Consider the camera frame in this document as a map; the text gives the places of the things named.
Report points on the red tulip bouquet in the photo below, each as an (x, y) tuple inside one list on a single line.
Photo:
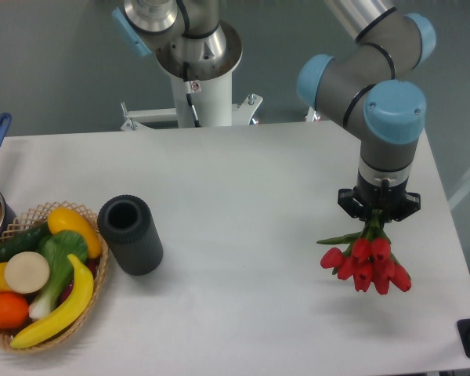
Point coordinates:
[(366, 257)]

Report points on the yellow squash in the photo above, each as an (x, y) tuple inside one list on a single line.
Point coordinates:
[(61, 219)]

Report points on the green cucumber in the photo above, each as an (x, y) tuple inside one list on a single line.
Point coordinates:
[(27, 240)]

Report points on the red fruit in basket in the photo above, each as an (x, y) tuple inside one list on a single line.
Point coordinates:
[(92, 264)]

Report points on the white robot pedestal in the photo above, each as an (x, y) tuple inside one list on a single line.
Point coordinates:
[(198, 104)]

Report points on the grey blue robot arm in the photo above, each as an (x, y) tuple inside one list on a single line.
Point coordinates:
[(364, 93)]

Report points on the woven wicker basket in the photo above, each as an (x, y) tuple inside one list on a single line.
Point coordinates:
[(31, 218)]

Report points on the green bok choy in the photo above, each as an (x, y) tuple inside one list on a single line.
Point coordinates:
[(56, 250)]

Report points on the yellow banana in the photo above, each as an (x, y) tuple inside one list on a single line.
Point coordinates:
[(65, 314)]

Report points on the beige round mushroom cap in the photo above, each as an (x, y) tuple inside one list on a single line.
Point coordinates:
[(27, 272)]

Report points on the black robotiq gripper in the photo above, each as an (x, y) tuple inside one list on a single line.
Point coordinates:
[(391, 202)]

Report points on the orange fruit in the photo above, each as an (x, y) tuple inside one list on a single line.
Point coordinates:
[(13, 310)]

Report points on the dark grey ribbed vase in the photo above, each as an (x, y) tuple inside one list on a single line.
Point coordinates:
[(126, 224)]

